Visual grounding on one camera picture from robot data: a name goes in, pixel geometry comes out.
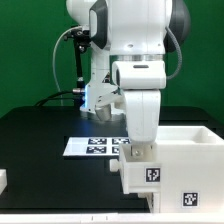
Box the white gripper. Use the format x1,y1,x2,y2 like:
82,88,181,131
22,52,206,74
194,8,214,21
123,90,161,157

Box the white drawer tray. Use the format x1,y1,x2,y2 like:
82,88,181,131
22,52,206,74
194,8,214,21
109,144,161,194

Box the white drawer cabinet box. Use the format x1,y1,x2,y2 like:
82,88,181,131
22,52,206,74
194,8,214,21
148,126,224,213

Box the white drawer with knob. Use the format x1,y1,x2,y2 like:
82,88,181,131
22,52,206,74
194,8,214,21
138,192,160,213

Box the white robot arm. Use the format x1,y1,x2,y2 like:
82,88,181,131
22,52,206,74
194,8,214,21
66,0,190,155

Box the white fiducial marker sheet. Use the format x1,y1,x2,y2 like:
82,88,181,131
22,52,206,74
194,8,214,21
63,137,130,157

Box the white L-shaped corner fence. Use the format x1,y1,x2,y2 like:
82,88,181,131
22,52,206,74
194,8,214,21
0,213,224,224

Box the white block at left edge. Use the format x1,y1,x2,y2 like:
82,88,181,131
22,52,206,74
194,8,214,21
0,169,7,195

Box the black base cables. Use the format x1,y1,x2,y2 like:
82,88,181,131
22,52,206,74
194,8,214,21
34,87,86,108

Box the black camera on stand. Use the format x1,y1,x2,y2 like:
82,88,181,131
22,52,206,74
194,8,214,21
63,26,90,106

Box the grey camera cable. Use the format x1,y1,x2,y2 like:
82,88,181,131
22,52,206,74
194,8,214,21
52,25,84,108

